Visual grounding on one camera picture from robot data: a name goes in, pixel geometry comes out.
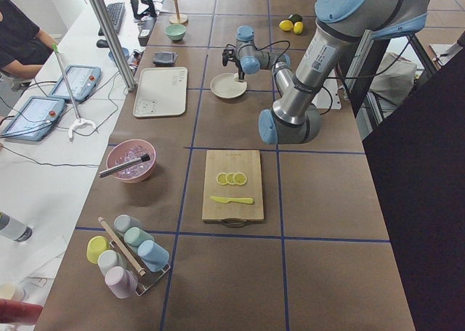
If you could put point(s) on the cream round plate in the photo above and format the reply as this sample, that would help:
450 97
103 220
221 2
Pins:
228 86

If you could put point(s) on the far teach pendant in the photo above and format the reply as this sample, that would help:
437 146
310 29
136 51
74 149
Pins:
83 81

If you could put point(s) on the white paper cup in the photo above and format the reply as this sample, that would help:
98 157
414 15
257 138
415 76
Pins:
11 291

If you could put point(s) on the mint green cup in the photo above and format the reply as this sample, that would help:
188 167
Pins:
135 236

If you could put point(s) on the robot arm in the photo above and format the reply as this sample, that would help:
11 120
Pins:
293 119

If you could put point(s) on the yellow plastic knife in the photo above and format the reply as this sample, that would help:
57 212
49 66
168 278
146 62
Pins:
226 200

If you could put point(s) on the red cylinder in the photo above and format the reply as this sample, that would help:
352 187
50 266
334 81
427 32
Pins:
21 313

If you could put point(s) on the pink cup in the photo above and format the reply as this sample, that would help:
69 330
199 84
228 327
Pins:
121 282

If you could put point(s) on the white wire cup rack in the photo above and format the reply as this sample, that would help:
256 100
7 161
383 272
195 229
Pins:
145 278

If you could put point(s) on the grey purple folded cloth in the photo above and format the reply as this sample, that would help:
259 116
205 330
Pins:
165 59

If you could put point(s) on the wooden mug tree stand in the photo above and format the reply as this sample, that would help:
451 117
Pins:
177 18

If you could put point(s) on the black keyboard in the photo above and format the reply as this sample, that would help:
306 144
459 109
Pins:
116 12

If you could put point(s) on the cream bear tray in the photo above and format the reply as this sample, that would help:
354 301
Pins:
161 92

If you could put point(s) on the bamboo cutting board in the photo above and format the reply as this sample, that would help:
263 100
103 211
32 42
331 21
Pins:
232 192

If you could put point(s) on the lemon slice top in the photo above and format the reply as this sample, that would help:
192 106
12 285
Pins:
240 178

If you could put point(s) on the clear water bottle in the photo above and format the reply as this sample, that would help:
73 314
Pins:
13 229

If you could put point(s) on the clear ice cubes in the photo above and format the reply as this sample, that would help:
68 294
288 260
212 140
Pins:
134 170

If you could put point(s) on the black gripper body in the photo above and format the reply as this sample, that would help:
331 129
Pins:
240 68

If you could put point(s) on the steel muddler black tip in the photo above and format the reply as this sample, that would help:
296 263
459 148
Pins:
121 167

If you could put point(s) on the lemon slice middle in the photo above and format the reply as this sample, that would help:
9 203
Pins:
230 178

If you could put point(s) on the yellow lemon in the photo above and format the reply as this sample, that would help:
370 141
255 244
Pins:
286 25
298 27

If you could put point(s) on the light blue cup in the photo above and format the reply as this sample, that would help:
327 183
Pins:
153 255

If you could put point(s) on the yellow cup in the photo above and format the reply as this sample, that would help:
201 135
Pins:
95 247

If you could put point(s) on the near teach pendant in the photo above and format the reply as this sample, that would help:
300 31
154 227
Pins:
36 119

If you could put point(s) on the green lime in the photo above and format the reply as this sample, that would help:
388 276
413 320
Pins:
294 18

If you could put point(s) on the pink bowl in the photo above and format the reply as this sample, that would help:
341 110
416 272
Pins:
120 148

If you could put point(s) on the mint green bowl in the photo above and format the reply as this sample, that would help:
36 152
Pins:
175 32

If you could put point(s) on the teach pendant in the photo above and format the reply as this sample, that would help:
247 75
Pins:
83 81
36 119

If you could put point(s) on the black device box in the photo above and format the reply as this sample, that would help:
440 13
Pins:
145 28

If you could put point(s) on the lemon slice bottom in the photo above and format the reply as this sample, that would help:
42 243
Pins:
222 179

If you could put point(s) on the aluminium camera post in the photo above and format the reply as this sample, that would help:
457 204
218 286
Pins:
106 25

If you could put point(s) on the black computer mouse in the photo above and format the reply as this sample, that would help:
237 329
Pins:
102 43

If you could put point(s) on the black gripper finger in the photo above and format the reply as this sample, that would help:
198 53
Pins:
240 77

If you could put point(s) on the seated person black shirt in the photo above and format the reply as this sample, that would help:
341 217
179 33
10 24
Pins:
24 46

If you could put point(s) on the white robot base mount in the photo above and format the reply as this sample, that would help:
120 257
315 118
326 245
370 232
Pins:
328 96

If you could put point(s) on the white grey cup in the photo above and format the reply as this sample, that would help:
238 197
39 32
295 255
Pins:
109 259

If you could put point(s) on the lemon slice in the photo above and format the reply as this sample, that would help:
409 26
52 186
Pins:
230 178
240 178
222 179

